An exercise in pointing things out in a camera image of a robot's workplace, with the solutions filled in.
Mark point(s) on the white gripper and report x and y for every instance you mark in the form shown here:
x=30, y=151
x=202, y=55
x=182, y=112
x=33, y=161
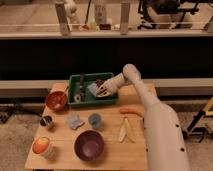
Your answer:
x=111, y=86

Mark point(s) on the blue-grey sponge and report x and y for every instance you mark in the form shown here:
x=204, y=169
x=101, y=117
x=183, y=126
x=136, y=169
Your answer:
x=93, y=89

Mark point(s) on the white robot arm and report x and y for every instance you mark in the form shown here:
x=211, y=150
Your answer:
x=166, y=150

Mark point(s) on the green plastic tray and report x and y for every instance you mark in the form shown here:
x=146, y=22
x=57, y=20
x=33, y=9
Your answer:
x=89, y=100

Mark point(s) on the dark grape bunch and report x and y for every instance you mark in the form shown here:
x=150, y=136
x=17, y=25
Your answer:
x=99, y=81

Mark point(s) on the orange carrot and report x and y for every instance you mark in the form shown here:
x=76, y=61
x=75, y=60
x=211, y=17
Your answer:
x=130, y=111

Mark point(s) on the small blue cup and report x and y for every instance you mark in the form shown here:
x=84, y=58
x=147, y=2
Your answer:
x=95, y=121

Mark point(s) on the wooden spoon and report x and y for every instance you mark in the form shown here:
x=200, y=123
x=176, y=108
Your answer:
x=63, y=94

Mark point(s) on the crumpled grey cloth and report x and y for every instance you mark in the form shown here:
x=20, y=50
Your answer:
x=74, y=121

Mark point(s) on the yellow banana peel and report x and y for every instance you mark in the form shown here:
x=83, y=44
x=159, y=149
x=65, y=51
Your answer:
x=126, y=131

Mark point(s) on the red-brown bowl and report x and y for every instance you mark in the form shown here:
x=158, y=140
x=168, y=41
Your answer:
x=52, y=101

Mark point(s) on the purple bowl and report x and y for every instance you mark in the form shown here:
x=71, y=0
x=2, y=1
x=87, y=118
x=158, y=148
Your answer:
x=89, y=145

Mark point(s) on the metal cup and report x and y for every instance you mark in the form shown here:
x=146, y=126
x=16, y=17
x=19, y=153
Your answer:
x=47, y=122

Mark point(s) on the apple in white cup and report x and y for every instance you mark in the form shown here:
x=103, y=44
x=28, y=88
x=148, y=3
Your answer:
x=43, y=147

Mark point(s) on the yellow black stand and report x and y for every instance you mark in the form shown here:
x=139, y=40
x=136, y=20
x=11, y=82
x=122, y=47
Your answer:
x=202, y=123

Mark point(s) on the black-handled kitchen tool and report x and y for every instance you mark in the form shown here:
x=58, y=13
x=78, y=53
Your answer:
x=79, y=97

